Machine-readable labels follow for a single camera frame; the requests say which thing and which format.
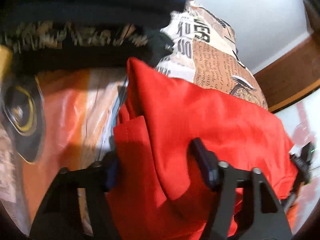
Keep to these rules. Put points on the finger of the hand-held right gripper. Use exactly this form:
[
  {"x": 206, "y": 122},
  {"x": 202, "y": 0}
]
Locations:
[{"x": 298, "y": 172}]

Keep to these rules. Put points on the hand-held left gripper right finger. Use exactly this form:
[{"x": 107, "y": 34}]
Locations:
[{"x": 206, "y": 162}]

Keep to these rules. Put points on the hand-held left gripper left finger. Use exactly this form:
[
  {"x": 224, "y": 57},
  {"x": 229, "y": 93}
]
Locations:
[{"x": 112, "y": 172}]

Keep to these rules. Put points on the red zip jacket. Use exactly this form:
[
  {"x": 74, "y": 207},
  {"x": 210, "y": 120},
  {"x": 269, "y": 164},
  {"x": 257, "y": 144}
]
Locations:
[{"x": 187, "y": 110}]

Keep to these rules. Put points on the white heart-print wardrobe door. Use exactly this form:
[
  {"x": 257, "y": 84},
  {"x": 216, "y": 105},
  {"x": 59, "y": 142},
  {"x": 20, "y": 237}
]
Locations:
[{"x": 307, "y": 120}]

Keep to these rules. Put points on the printed blanket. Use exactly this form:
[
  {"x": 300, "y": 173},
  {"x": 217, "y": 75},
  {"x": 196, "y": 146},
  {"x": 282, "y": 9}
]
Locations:
[{"x": 212, "y": 55}]

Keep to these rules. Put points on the dark patterned cloth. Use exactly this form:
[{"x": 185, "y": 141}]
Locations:
[{"x": 75, "y": 55}]

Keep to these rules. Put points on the blue jeans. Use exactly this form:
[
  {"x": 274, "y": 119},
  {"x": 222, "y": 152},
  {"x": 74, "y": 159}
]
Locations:
[{"x": 87, "y": 0}]

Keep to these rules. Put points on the wooden frame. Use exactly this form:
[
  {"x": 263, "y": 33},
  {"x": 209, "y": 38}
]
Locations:
[{"x": 290, "y": 80}]

